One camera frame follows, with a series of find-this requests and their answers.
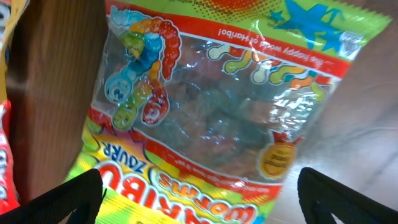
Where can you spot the red Hacks candy bag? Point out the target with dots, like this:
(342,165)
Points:
(9,200)

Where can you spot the Haribo sour worms bag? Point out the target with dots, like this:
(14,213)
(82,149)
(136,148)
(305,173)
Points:
(199,105)

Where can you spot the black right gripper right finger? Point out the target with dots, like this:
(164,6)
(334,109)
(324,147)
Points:
(322,199)

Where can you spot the yellow Hacks candy bag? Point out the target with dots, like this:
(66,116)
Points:
(11,11)

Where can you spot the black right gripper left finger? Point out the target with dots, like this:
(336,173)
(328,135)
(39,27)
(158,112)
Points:
(78,199)

